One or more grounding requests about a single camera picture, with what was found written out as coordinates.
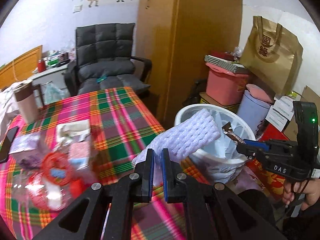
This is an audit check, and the brown snack wrapper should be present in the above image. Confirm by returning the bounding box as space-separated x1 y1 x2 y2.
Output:
222 122 245 145

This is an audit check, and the white foam net sleeve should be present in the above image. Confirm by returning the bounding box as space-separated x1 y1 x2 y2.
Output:
131 108 222 165

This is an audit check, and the white round trash bin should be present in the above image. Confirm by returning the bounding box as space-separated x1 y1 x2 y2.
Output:
174 103 255 184

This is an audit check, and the person's right hand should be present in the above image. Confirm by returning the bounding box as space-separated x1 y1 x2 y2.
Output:
282 179 320 210

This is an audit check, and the red festive mat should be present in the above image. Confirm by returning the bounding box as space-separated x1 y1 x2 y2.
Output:
246 123 291 202

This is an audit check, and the lilac round bin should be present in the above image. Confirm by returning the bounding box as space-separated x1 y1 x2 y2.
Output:
237 90 271 137

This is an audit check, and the white cardboard boxes stack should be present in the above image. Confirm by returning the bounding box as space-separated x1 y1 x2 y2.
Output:
265 92 301 132

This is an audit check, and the pink plaid tablecloth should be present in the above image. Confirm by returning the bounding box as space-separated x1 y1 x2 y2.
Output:
0 87 211 240

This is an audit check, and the pink plastic storage box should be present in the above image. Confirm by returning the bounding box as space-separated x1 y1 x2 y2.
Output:
206 62 251 106

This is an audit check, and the pink strawberry milk carton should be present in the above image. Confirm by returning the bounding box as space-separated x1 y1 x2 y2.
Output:
68 141 91 178

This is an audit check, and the striped flat box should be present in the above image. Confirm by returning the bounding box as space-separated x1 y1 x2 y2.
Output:
204 55 250 74

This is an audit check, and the gold paper shopping bag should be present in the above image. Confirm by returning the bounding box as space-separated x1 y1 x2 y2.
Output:
240 16 303 95

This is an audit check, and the clear plastic bottle red cap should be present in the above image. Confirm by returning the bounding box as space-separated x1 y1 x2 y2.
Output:
11 172 86 212

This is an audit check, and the grey cushioned office chair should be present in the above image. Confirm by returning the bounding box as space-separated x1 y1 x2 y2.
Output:
64 23 152 99

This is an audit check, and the purple milk carton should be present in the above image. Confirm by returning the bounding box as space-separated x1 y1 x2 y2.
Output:
9 133 42 167

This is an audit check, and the green plastic bag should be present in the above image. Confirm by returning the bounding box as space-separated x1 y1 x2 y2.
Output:
43 81 65 105

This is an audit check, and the white side desk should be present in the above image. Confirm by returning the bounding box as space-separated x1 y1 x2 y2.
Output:
28 64 70 98

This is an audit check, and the black smartphone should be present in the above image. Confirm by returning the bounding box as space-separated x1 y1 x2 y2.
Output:
0 126 19 163

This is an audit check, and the pink mug brown lid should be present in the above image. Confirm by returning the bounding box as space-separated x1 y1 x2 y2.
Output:
14 80 39 124

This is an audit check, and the red thermos jar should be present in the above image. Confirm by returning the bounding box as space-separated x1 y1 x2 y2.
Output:
37 59 46 73

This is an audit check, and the wooden wardrobe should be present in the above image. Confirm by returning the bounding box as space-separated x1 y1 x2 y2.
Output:
135 0 242 128

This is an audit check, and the wooden headboard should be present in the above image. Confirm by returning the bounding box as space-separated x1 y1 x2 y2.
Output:
0 45 42 89

